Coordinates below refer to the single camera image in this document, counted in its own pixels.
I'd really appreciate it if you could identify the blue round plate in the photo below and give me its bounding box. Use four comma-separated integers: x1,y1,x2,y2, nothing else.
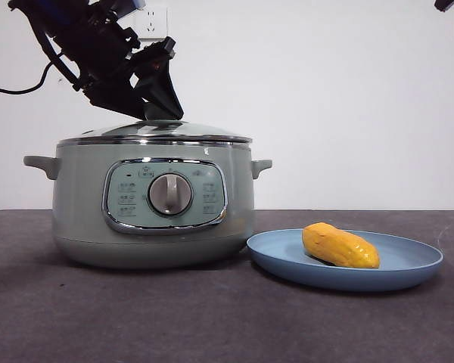
246,228,445,292

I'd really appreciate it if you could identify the yellow corn cob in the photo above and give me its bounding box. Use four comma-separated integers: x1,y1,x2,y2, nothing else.
301,222,381,270

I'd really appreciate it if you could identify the pale green electric steamer pot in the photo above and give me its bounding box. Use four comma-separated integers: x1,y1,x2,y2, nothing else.
22,141,273,270

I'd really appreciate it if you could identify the black cable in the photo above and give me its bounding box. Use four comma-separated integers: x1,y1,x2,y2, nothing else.
0,60,61,94

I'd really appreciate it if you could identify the glass lid with green knob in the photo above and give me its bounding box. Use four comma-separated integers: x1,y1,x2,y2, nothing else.
58,102,253,147

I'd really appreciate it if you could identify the white wall socket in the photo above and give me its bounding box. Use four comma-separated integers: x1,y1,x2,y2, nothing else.
132,7,169,42

